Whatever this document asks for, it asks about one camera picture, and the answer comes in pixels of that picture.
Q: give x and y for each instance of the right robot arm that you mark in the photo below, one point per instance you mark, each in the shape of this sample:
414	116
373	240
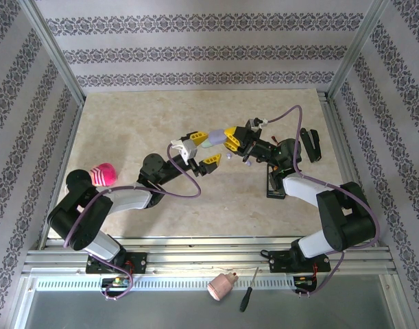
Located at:
308	188

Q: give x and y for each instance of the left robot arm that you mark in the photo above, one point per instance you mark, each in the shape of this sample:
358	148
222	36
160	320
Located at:
127	198

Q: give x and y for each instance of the black stapler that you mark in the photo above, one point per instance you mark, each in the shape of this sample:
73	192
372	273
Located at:
313	144

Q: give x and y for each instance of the black screwdriver bit set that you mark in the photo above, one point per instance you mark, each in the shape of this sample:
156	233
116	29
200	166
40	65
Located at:
276	192

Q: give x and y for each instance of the doll in pink striped clothes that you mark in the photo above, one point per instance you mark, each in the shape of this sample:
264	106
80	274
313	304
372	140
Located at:
104	174

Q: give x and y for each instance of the small controller board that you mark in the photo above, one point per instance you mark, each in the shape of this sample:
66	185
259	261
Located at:
116	281
303	281

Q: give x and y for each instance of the pink drill chuck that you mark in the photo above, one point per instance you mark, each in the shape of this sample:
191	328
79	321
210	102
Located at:
219	288

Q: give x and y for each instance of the aluminium side rail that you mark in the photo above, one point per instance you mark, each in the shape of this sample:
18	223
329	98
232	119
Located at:
349	164

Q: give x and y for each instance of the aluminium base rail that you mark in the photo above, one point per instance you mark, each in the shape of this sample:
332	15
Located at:
212	246

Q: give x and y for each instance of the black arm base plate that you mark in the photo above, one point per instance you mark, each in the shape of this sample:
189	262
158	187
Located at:
277	262
140	262

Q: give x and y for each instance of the aluminium frame post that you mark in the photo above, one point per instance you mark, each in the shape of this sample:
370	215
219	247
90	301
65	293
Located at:
55	51
357	51

